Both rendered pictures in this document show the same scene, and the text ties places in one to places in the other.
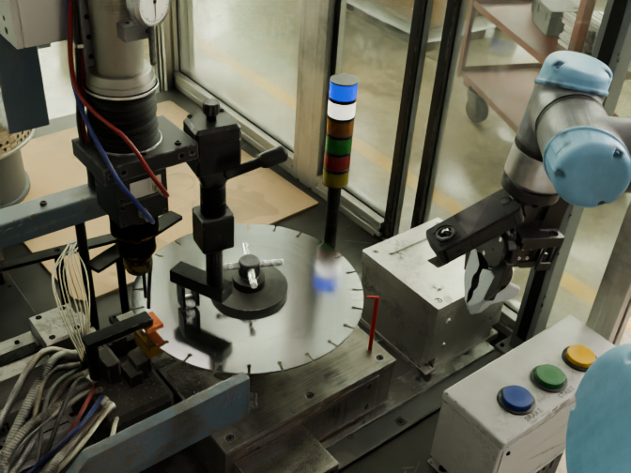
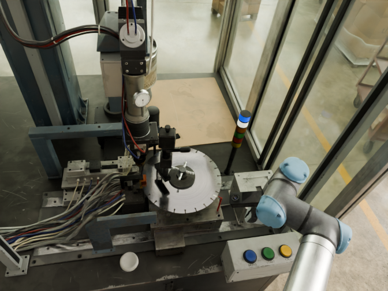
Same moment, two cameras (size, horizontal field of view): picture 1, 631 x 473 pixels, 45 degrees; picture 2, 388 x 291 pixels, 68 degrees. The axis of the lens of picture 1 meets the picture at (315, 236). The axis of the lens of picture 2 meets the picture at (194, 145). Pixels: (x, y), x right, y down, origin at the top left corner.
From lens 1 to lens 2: 0.41 m
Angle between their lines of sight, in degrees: 21
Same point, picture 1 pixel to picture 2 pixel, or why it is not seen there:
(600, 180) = (270, 220)
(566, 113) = (275, 187)
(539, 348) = (272, 240)
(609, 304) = not seen: hidden behind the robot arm
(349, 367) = (206, 215)
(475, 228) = (245, 201)
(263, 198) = (223, 130)
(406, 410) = (224, 234)
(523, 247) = not seen: hidden behind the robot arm
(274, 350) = (175, 204)
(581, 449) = not seen: outside the picture
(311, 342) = (189, 205)
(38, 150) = (160, 85)
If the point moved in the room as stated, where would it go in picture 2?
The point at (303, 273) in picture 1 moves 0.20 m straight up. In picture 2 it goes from (202, 178) to (209, 146)
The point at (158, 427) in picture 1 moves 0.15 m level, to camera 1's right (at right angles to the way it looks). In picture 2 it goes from (121, 219) to (157, 242)
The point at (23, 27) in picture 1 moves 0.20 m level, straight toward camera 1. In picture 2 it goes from (107, 91) to (81, 140)
